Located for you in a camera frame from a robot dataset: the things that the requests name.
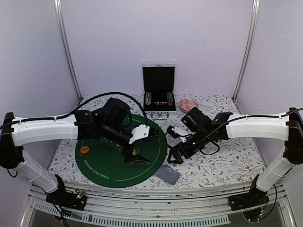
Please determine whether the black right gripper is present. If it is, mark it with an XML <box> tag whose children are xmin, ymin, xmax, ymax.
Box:
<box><xmin>167</xmin><ymin>129</ymin><xmax>209</xmax><ymax>166</ymax></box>

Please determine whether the blue playing card deck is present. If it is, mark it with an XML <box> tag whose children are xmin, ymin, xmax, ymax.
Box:
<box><xmin>154</xmin><ymin>165</ymin><xmax>181</xmax><ymax>185</ymax></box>

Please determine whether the orange big blind button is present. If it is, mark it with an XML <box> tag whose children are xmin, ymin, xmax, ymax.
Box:
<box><xmin>80</xmin><ymin>146</ymin><xmax>89</xmax><ymax>154</ymax></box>

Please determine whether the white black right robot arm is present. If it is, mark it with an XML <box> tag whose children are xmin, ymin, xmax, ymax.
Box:
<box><xmin>167</xmin><ymin>107</ymin><xmax>303</xmax><ymax>206</ymax></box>

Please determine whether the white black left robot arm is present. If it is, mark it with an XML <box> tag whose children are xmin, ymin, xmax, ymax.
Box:
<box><xmin>0</xmin><ymin>111</ymin><xmax>155</xmax><ymax>205</ymax></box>

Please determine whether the floral white tablecloth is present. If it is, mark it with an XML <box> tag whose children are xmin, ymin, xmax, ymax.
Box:
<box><xmin>49</xmin><ymin>94</ymin><xmax>265</xmax><ymax>190</ymax></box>

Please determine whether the green round poker mat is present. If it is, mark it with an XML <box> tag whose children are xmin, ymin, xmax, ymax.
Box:
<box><xmin>75</xmin><ymin>114</ymin><xmax>167</xmax><ymax>188</ymax></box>

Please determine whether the red blue patterned bowl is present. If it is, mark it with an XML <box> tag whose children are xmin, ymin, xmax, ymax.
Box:
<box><xmin>179</xmin><ymin>99</ymin><xmax>198</xmax><ymax>112</ymax></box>

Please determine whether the left poker chip row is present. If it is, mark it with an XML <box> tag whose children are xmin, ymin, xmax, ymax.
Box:
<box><xmin>145</xmin><ymin>92</ymin><xmax>152</xmax><ymax>105</ymax></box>

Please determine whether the poker chip row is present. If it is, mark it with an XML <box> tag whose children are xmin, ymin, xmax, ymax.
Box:
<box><xmin>145</xmin><ymin>92</ymin><xmax>152</xmax><ymax>105</ymax></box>
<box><xmin>166</xmin><ymin>92</ymin><xmax>173</xmax><ymax>105</ymax></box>

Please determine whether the red dice row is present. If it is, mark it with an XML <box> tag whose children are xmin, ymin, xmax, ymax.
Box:
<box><xmin>154</xmin><ymin>102</ymin><xmax>167</xmax><ymax>105</ymax></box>

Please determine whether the right poker chip row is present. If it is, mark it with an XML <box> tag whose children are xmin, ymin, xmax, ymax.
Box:
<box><xmin>166</xmin><ymin>92</ymin><xmax>173</xmax><ymax>105</ymax></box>

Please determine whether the aluminium poker chip case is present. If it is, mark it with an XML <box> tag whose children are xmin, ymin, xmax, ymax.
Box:
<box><xmin>142</xmin><ymin>64</ymin><xmax>177</xmax><ymax>120</ymax></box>

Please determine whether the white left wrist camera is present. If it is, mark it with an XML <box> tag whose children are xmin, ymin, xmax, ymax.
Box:
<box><xmin>128</xmin><ymin>124</ymin><xmax>159</xmax><ymax>144</ymax></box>

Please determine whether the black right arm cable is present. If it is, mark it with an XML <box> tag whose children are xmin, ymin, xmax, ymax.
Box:
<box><xmin>165</xmin><ymin>107</ymin><xmax>303</xmax><ymax>157</ymax></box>

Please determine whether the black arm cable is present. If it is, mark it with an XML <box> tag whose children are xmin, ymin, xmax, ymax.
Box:
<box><xmin>0</xmin><ymin>91</ymin><xmax>149</xmax><ymax>133</ymax></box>
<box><xmin>165</xmin><ymin>107</ymin><xmax>303</xmax><ymax>157</ymax></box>

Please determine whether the front aluminium rail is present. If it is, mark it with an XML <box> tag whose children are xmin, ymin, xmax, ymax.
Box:
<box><xmin>22</xmin><ymin>183</ymin><xmax>296</xmax><ymax>227</ymax></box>

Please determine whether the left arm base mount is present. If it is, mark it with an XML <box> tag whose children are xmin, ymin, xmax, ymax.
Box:
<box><xmin>45</xmin><ymin>174</ymin><xmax>87</xmax><ymax>211</ymax></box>

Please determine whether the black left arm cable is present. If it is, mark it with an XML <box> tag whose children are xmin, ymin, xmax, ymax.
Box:
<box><xmin>0</xmin><ymin>91</ymin><xmax>149</xmax><ymax>133</ymax></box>

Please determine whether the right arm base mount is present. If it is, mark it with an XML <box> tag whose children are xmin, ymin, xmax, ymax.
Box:
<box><xmin>228</xmin><ymin>174</ymin><xmax>269</xmax><ymax>222</ymax></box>

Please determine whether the left aluminium frame post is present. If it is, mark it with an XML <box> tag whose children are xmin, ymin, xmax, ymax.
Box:
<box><xmin>53</xmin><ymin>0</ymin><xmax>82</xmax><ymax>101</ymax></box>

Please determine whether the aluminium frame post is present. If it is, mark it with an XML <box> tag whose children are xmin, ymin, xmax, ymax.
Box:
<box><xmin>232</xmin><ymin>0</ymin><xmax>260</xmax><ymax>103</ymax></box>
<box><xmin>53</xmin><ymin>0</ymin><xmax>82</xmax><ymax>101</ymax></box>

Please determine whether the right aluminium frame post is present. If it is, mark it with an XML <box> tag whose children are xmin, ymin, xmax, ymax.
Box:
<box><xmin>232</xmin><ymin>0</ymin><xmax>260</xmax><ymax>103</ymax></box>

